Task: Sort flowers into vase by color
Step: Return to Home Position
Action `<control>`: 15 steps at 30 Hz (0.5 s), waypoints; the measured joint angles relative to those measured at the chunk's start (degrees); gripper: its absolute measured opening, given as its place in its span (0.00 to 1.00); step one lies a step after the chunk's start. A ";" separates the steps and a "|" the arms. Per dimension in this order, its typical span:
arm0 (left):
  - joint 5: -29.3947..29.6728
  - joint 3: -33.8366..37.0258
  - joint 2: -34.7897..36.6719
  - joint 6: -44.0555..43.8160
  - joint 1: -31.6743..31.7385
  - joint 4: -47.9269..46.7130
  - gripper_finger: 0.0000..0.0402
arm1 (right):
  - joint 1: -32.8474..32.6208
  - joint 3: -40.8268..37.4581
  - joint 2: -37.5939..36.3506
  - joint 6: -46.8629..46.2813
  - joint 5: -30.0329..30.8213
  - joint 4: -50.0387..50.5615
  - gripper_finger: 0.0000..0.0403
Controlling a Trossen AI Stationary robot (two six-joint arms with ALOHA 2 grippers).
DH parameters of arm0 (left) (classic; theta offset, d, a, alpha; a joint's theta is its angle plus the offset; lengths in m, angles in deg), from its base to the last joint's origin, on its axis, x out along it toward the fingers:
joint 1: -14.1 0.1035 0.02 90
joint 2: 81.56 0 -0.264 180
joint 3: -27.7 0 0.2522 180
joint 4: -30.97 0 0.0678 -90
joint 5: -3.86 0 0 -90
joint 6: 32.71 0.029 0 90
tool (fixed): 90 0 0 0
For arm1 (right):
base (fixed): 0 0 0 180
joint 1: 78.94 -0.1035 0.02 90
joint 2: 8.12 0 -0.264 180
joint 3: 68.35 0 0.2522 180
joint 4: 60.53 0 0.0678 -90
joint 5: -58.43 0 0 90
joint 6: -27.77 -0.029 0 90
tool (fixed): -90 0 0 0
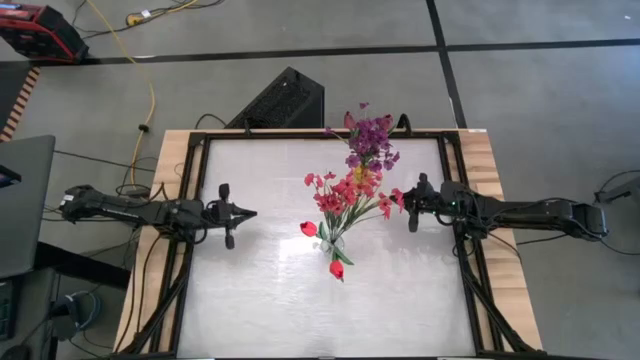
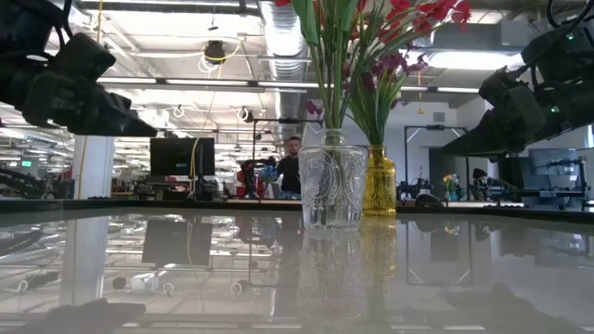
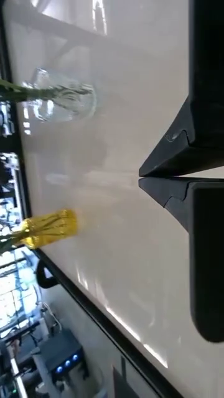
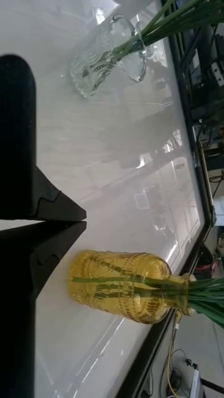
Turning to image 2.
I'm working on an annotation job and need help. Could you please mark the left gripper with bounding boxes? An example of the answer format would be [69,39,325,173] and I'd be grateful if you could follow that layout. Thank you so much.
[22,34,159,138]

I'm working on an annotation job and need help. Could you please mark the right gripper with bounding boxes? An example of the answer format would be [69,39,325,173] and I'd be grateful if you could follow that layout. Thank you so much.
[443,67,549,159]

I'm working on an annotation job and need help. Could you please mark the small red flower bunch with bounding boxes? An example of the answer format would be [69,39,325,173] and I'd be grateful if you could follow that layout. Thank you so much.
[345,0,472,134]

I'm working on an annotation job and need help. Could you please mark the clear patterned glass vase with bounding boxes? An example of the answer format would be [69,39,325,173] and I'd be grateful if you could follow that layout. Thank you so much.
[297,128,369,232]

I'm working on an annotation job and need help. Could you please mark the colourful background flowers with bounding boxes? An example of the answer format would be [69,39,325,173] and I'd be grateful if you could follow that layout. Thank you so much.
[441,173,461,201]

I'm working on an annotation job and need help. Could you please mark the yellow glass vase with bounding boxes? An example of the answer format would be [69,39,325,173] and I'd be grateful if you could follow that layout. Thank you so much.
[362,145,398,218]

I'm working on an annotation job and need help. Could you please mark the blue background flowers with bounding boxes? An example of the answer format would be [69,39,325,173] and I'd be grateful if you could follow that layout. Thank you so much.
[258,164,279,185]

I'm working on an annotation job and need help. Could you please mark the person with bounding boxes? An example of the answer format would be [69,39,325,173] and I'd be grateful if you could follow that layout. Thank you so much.
[276,135,303,196]
[471,167,494,200]

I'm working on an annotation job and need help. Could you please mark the white pillar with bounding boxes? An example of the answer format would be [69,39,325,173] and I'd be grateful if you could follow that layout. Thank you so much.
[71,135,115,200]

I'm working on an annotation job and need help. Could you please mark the black computer monitor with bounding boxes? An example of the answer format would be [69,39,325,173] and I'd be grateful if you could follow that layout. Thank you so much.
[148,136,216,177]

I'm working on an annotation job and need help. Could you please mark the grey computer monitor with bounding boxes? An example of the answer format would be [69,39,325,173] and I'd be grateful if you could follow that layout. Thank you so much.
[528,148,579,176]

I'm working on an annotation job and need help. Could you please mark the long ceiling light bar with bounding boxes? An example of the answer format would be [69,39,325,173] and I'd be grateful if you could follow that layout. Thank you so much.
[95,76,482,94]

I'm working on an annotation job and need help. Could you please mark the purple flower bunch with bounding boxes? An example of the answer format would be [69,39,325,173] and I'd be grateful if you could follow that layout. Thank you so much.
[303,44,431,148]

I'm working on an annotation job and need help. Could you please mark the black ceiling dome device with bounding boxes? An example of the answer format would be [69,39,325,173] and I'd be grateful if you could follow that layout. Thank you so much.
[203,40,227,65]

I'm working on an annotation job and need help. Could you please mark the black metal stand frame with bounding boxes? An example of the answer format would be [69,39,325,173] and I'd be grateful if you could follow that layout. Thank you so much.
[404,123,470,200]
[252,118,325,161]

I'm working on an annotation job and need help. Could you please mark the black metal table frame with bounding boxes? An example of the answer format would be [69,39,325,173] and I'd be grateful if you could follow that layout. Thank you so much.
[0,198,594,224]

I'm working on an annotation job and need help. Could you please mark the silver ribbed ventilation duct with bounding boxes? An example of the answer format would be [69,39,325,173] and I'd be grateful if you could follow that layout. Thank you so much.
[257,0,311,135]

